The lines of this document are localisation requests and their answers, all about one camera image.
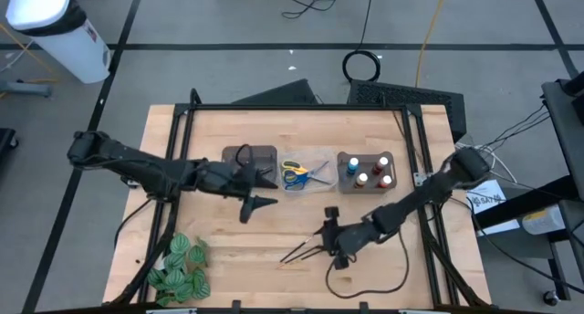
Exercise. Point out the black floor equipment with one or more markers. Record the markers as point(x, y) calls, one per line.
point(7, 140)

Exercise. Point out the white trash can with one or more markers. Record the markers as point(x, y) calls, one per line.
point(68, 49)

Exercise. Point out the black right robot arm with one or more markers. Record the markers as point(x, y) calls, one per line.
point(424, 195)

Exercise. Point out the blue paint bottle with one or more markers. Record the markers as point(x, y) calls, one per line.
point(352, 165)

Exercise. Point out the dark grey plastic bin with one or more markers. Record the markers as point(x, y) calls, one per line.
point(264, 154)
point(369, 161)

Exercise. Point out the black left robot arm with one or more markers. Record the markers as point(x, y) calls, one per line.
point(137, 168)

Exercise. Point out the white printed paper sheet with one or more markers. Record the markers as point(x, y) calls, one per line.
point(490, 197)

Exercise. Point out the dark brown-red paint bottle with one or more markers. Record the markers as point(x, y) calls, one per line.
point(380, 164)

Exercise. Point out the black aluminium rig frame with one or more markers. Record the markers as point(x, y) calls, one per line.
point(296, 107)

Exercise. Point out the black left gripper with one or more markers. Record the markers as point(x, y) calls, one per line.
point(223, 179)

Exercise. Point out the ochre brown paint bottle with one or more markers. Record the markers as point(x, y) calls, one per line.
point(361, 180)

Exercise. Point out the black flat panel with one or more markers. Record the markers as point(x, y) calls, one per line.
point(287, 95)

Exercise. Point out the grey metal stand foot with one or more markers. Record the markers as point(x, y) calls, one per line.
point(27, 88)

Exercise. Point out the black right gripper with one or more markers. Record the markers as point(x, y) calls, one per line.
point(349, 238)

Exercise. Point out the black equipment cart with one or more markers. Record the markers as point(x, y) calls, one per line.
point(563, 118)

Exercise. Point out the white plastic canister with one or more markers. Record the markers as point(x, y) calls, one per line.
point(543, 220)

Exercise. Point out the artificial green leafy plant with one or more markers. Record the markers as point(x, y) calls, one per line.
point(180, 277)

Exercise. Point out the clear plastic bin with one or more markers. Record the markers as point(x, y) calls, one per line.
point(319, 191)

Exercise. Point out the black paintbrush gold ferrule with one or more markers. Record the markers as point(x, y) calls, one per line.
point(299, 259)
point(303, 254)
point(296, 248)

